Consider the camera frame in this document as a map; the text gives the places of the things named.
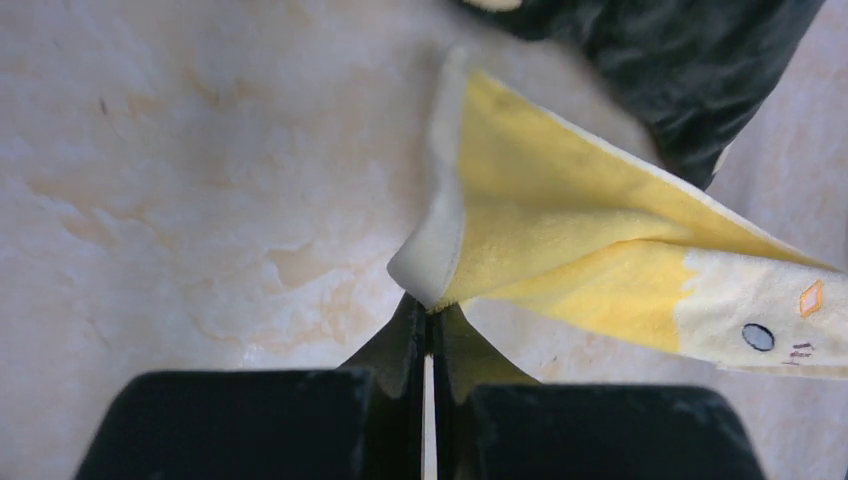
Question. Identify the black pillow with tan flowers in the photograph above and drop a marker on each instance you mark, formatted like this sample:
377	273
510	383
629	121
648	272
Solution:
694	72

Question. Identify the pale yellow cream towel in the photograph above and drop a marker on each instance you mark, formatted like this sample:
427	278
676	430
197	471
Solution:
529	208

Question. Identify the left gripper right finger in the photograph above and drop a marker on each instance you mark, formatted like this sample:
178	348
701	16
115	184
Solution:
494	421

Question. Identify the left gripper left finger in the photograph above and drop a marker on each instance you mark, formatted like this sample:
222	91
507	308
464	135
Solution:
361	420

